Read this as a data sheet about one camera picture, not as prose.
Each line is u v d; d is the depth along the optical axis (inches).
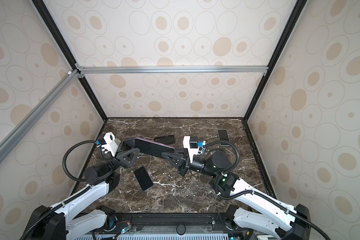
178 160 19.9
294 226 15.5
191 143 17.9
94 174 20.3
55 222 15.5
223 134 43.1
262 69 36.1
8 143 21.3
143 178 34.0
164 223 29.3
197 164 20.3
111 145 20.9
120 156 20.4
